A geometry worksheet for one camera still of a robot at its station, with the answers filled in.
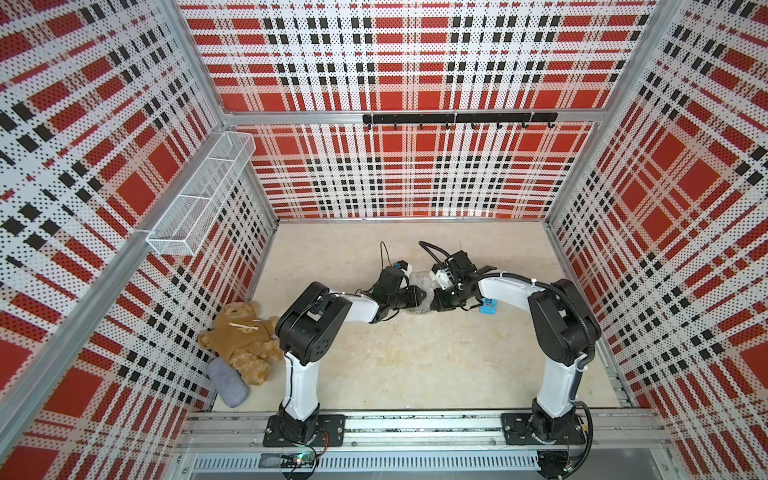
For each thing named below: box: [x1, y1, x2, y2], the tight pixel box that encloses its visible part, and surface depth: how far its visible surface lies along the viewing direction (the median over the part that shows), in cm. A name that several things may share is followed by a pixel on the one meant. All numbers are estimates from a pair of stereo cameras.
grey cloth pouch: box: [207, 356, 251, 408], surface depth 80 cm
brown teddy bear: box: [198, 301, 284, 386], surface depth 81 cm
